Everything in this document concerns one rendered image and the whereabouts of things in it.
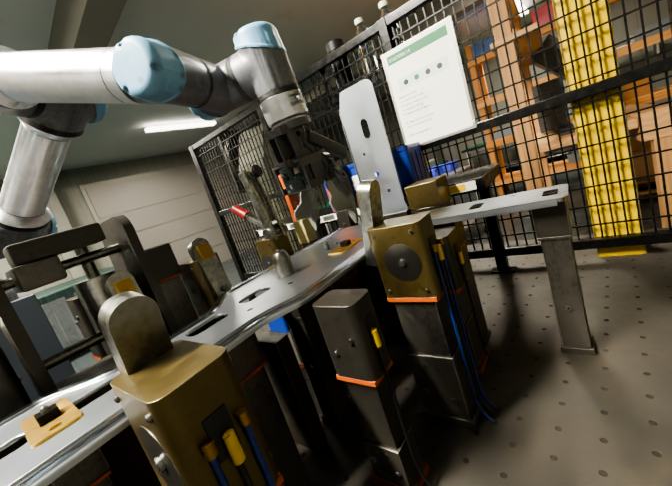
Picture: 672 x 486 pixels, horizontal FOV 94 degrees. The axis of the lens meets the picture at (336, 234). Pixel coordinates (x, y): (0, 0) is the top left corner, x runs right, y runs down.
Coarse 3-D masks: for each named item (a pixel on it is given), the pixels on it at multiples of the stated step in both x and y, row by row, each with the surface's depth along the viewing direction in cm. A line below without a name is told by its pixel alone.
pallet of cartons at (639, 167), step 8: (632, 144) 339; (640, 144) 335; (648, 144) 332; (632, 152) 334; (640, 152) 322; (648, 152) 312; (640, 160) 313; (648, 160) 310; (640, 168) 315; (648, 168) 311; (640, 176) 317; (640, 184) 344; (640, 192) 321; (648, 192) 316
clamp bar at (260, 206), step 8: (256, 168) 70; (240, 176) 72; (248, 176) 72; (256, 176) 70; (248, 184) 71; (256, 184) 74; (248, 192) 72; (256, 192) 73; (264, 192) 74; (256, 200) 71; (264, 200) 74; (256, 208) 72; (264, 208) 73; (272, 208) 74; (264, 216) 72; (272, 216) 74; (264, 224) 73; (280, 224) 74; (280, 232) 75
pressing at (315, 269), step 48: (336, 240) 72; (240, 288) 58; (288, 288) 48; (192, 336) 41; (240, 336) 38; (96, 384) 36; (0, 432) 32; (96, 432) 27; (0, 480) 24; (48, 480) 24
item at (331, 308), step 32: (320, 320) 41; (352, 320) 38; (352, 352) 39; (384, 352) 41; (352, 384) 42; (384, 384) 41; (384, 416) 41; (384, 448) 42; (416, 448) 45; (384, 480) 45; (416, 480) 43
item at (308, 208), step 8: (304, 192) 61; (312, 192) 61; (304, 200) 61; (312, 200) 62; (296, 208) 60; (304, 208) 62; (312, 208) 63; (296, 216) 60; (304, 216) 62; (312, 216) 64; (312, 224) 65
